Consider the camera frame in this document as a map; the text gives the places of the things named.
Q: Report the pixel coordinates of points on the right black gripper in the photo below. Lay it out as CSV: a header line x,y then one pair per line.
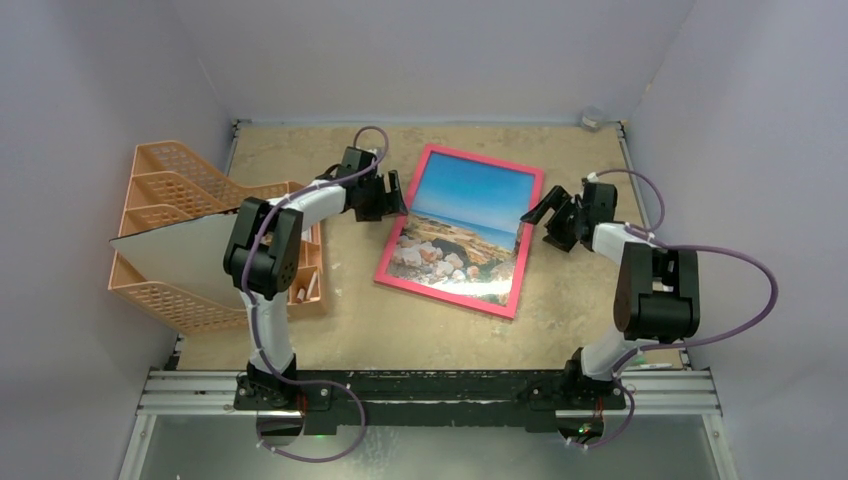
x,y
566,216

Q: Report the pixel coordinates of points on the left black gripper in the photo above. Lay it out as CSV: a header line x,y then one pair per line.
x,y
375,213

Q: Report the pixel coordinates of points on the beach landscape photo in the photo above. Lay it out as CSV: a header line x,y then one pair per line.
x,y
460,225

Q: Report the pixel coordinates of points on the pink wooden photo frame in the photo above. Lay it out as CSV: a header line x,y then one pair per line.
x,y
523,265

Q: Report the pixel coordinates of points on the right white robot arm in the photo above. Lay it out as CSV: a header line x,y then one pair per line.
x,y
657,299

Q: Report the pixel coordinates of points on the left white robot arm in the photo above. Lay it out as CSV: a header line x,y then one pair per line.
x,y
263,254

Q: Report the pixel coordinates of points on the small clear jar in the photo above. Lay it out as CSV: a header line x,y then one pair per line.
x,y
592,119

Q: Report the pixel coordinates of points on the white marker in organizer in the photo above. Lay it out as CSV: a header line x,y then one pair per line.
x,y
307,289

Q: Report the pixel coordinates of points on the grey paper sheet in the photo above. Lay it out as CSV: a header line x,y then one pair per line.
x,y
188,255

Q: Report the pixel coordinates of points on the orange plastic desk organizer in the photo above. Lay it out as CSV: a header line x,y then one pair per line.
x,y
170,183

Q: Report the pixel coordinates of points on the black mounting rail base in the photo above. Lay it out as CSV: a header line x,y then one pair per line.
x,y
538,401

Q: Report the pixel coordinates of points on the aluminium table frame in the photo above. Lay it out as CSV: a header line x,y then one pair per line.
x,y
677,432

